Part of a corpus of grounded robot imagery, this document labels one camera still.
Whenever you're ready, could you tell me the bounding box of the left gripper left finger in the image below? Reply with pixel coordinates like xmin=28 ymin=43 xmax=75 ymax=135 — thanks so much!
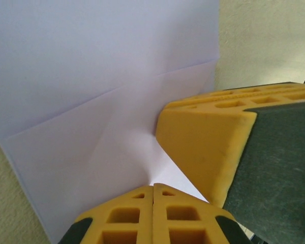
xmin=57 ymin=185 xmax=154 ymax=244

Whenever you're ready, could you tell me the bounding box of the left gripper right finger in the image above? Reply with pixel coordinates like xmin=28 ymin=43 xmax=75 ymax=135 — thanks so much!
xmin=152 ymin=182 xmax=247 ymax=244

